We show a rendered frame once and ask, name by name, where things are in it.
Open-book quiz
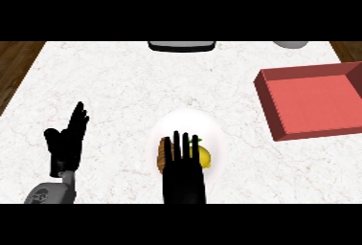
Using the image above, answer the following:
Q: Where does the black and grey appliance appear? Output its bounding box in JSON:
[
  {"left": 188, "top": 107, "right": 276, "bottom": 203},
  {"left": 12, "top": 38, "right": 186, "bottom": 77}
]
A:
[{"left": 148, "top": 40, "right": 217, "bottom": 54}]

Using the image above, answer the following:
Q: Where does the brown ridged pastry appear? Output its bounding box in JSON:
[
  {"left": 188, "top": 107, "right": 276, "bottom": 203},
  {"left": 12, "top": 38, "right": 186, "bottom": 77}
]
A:
[{"left": 157, "top": 137, "right": 167, "bottom": 175}]

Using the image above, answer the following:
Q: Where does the yellow lemon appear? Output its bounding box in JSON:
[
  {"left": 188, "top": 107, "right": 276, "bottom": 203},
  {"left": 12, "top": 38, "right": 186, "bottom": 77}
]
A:
[{"left": 189, "top": 136, "right": 214, "bottom": 169}]

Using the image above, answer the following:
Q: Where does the white oval plate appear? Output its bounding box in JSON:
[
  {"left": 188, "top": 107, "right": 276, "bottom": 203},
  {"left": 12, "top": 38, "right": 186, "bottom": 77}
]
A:
[{"left": 146, "top": 108, "right": 229, "bottom": 188}]

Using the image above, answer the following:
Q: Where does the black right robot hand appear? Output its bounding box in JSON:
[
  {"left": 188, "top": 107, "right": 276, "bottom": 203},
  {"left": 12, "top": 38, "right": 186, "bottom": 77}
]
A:
[{"left": 161, "top": 130, "right": 208, "bottom": 205}]

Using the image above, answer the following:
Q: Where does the red cardboard box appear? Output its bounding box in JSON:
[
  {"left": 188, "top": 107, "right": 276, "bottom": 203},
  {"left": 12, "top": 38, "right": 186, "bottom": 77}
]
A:
[{"left": 253, "top": 61, "right": 362, "bottom": 143}]

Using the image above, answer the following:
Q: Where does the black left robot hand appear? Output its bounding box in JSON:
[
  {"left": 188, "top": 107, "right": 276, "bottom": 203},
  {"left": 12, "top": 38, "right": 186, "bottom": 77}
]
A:
[{"left": 43, "top": 100, "right": 90, "bottom": 179}]

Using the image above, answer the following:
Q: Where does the grey round object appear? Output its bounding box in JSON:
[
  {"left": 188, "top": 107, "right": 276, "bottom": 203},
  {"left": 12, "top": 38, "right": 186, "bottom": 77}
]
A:
[{"left": 273, "top": 40, "right": 310, "bottom": 50}]

